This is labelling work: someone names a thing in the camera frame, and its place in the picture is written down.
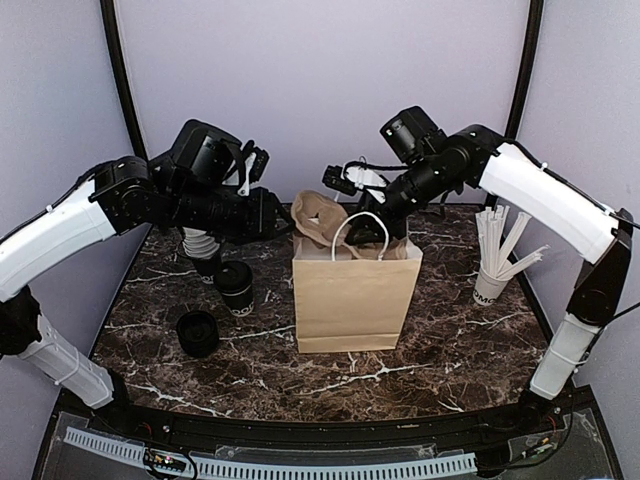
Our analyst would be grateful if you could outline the black frame post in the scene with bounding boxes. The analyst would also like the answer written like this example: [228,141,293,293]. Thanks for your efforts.
[504,0,545,139]
[99,0,148,160]

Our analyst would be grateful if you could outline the brown paper bag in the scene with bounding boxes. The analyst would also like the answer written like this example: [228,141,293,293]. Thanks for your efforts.
[292,234,423,354]

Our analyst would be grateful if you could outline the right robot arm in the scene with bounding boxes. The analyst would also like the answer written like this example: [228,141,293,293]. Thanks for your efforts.
[340,106,635,434]

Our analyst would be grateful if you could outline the stack of paper cups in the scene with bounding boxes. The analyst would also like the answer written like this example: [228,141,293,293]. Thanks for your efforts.
[182,228,220,285]

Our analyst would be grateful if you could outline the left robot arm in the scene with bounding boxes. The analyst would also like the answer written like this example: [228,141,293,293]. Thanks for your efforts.
[1,119,294,436]

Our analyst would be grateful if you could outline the stack of black lids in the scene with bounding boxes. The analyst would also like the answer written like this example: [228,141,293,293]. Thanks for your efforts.
[176,310,220,358]

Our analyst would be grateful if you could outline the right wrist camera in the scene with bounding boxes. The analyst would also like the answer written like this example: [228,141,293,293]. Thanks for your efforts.
[322,156,389,203]

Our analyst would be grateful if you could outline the right black frame post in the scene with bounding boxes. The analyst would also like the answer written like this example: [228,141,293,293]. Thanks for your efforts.
[504,0,545,139]

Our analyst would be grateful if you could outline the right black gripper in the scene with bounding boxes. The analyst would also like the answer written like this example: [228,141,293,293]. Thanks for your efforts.
[343,153,457,243]

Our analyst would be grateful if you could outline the grey cable duct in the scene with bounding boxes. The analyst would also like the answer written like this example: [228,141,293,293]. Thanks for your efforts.
[63,427,477,479]

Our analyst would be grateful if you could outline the black paper coffee cup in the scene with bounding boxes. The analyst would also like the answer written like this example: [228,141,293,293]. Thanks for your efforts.
[219,285,254,317]

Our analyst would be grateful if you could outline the cardboard cup carrier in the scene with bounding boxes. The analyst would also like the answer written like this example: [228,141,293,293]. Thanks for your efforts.
[290,190,384,260]

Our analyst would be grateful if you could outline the left black frame post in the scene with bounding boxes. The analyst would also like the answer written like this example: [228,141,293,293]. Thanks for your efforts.
[99,0,148,160]

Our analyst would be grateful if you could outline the black cup lid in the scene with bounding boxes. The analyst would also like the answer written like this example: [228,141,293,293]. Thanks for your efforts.
[214,260,253,295]

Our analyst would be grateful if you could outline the wrapped paper straws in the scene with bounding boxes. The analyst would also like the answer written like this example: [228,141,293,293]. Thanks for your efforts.
[475,206,549,281]

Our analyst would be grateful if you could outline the white cup holding straws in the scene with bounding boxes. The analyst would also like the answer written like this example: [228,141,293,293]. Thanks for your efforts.
[472,268,510,306]

